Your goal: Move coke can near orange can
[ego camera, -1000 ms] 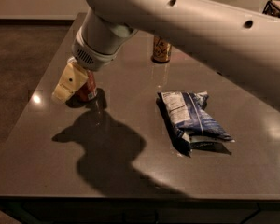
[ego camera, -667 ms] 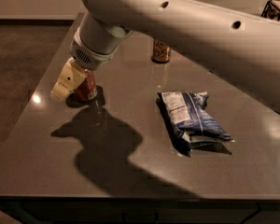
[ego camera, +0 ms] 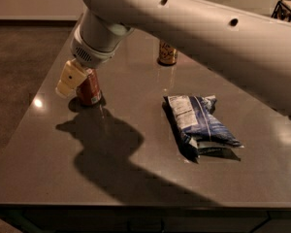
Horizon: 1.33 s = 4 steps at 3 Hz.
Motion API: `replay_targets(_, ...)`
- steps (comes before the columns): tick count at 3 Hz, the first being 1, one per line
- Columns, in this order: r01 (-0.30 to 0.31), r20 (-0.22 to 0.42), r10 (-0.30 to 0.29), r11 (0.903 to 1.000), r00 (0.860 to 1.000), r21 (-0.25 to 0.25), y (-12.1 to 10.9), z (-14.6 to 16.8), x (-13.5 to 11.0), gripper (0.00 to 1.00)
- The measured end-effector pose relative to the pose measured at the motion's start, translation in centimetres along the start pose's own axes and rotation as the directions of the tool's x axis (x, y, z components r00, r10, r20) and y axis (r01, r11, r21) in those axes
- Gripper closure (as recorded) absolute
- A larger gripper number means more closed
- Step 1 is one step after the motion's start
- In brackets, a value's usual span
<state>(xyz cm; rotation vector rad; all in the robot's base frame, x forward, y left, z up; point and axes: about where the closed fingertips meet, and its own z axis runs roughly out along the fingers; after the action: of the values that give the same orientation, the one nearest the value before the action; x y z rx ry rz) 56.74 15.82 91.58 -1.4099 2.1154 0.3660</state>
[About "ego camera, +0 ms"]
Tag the red coke can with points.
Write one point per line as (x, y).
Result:
(89, 92)

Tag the black wire basket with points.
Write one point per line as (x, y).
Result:
(282, 10)

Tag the blue chip bag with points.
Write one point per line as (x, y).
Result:
(198, 128)

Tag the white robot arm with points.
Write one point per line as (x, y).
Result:
(251, 51)

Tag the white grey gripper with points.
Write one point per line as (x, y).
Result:
(89, 54)

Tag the orange gold soda can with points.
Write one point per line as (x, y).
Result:
(167, 54)

